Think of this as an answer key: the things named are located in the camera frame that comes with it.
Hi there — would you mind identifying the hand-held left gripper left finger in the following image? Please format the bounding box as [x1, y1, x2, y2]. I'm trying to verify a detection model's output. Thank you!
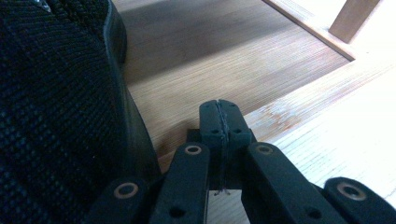
[187, 99, 227, 190]

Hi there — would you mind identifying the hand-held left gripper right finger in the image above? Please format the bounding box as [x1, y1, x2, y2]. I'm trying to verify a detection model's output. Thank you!
[219, 99, 254, 190]

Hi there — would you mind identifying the wooden three-tier shoe rack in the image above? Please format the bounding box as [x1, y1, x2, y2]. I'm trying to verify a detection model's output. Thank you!
[111, 0, 381, 166]

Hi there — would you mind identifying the black slip-on shoe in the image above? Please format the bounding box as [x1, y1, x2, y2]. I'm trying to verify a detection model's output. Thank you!
[0, 0, 163, 224]

